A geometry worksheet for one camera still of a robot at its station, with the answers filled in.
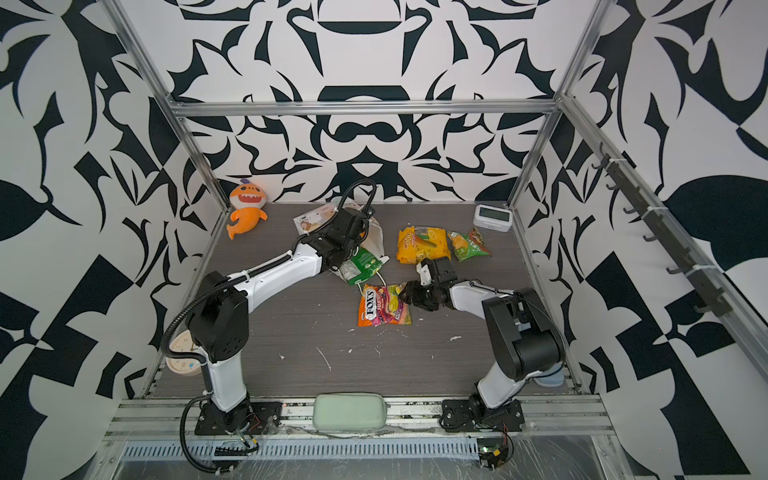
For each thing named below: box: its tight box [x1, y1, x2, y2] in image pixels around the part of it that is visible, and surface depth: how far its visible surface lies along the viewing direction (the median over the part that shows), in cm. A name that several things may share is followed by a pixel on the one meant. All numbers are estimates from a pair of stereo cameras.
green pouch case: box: [312, 392, 387, 430], surface depth 75 cm
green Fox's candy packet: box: [339, 248, 382, 285], surface depth 100 cm
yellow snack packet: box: [396, 226, 452, 264], surface depth 104 cm
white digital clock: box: [473, 204, 513, 233], surface depth 114 cm
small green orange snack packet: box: [446, 226, 492, 263], surface depth 107 cm
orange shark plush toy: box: [226, 178, 269, 240], surface depth 113 cm
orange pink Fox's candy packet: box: [358, 284, 413, 327], surface depth 92 cm
